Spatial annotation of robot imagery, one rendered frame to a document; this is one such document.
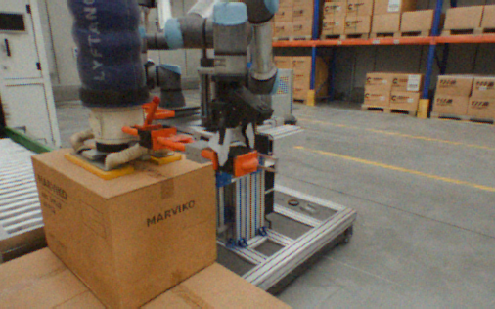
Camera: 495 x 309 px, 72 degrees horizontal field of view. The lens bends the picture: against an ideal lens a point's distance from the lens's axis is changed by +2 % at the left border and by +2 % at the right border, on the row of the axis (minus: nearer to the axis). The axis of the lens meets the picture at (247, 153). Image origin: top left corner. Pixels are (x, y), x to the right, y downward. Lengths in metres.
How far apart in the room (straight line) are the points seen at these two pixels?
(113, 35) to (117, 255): 0.67
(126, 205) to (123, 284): 0.25
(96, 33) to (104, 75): 0.13
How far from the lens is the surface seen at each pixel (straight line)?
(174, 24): 0.92
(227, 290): 1.25
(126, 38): 1.20
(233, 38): 0.77
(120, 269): 1.12
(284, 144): 1.62
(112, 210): 1.03
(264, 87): 1.50
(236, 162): 0.77
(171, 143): 0.98
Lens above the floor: 1.33
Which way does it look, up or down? 17 degrees down
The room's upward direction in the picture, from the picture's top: straight up
